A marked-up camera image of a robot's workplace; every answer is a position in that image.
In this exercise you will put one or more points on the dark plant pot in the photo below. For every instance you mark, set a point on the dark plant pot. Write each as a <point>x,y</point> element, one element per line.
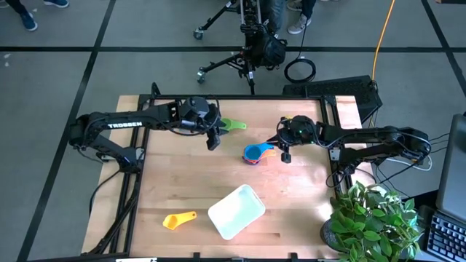
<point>327,234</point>

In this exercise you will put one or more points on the white plastic basket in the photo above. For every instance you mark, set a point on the white plastic basket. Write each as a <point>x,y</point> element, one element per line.
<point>236,213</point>

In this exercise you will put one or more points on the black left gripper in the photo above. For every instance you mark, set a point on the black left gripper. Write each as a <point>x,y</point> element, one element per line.
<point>198,113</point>

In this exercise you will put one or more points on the black keyboard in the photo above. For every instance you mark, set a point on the black keyboard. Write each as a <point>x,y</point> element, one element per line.
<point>446,238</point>

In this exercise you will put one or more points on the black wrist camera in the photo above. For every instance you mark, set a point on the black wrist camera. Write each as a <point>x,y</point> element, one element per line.
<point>213,142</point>
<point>286,157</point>

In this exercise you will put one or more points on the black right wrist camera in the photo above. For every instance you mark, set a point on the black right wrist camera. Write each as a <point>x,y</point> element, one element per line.
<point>286,157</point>

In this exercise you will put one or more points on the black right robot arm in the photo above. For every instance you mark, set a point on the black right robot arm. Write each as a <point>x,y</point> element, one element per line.
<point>364,134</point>

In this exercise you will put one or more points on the orange measuring cup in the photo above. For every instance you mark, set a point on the orange measuring cup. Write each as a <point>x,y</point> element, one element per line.
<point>269,153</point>

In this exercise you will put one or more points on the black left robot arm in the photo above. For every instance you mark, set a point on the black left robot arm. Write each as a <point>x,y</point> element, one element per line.
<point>123,124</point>

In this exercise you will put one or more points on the purple measuring cup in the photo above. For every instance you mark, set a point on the purple measuring cup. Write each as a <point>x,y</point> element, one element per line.
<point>249,162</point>

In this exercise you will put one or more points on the blue measuring cup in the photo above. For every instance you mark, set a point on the blue measuring cup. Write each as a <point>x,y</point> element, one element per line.
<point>253,151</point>

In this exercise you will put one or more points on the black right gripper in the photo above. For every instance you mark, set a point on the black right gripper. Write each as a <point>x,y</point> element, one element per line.
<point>298,131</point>

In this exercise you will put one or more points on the black wheeled camera tripod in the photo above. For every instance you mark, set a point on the black wheeled camera tripod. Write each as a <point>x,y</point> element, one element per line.
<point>267,51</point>

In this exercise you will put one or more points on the black floor platform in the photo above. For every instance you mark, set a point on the black floor platform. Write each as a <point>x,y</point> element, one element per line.
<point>349,89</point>

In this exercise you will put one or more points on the green leafy plant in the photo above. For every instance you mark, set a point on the green leafy plant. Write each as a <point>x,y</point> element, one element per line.
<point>371,222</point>

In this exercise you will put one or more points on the black aluminium table frame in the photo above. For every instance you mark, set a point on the black aluminium table frame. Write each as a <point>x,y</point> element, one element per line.
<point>233,97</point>

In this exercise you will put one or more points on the person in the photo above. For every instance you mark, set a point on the person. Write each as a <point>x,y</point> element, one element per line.
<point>278,14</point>
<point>28,22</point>
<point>298,25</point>

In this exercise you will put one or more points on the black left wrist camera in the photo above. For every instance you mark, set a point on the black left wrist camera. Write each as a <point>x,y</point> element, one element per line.
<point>213,142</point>

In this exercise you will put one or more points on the yellow measuring cup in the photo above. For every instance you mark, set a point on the yellow measuring cup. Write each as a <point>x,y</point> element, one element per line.
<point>171,221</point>

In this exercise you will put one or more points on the green measuring cup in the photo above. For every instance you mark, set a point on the green measuring cup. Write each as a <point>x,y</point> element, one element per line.
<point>234,124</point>

